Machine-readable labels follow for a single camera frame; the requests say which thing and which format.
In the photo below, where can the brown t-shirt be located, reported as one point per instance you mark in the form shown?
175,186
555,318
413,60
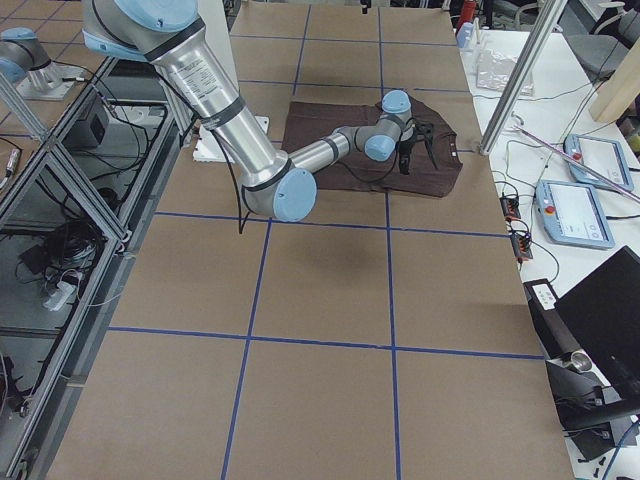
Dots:
308,122

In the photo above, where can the far blue teach pendant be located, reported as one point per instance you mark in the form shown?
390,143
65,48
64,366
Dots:
602,155

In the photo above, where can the black box with label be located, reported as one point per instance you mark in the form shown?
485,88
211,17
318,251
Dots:
556,339

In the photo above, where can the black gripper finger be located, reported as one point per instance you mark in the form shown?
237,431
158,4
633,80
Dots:
404,163
431,152

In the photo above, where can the black monitor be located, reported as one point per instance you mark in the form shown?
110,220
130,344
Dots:
602,313

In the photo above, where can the silver foil bag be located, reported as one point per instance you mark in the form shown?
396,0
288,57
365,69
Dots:
494,69

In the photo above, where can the white power strip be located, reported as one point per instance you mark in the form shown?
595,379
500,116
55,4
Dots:
60,295

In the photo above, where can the white reacher grabber tool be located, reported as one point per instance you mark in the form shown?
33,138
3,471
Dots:
576,159

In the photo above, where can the aluminium frame rack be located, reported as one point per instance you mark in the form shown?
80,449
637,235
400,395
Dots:
89,172

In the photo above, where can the blue teach pendant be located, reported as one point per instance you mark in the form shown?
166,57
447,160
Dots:
602,155
572,215

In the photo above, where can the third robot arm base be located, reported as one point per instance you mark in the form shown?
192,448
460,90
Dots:
27,65

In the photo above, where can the near blue teach pendant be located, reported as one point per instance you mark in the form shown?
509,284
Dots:
572,215

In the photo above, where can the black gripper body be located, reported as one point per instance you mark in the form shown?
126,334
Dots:
406,148

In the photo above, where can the wooden plank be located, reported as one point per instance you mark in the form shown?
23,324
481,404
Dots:
620,91

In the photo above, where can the aluminium frame post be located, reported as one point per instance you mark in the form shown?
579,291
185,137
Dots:
535,43

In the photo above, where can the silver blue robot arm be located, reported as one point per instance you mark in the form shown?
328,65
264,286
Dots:
172,35

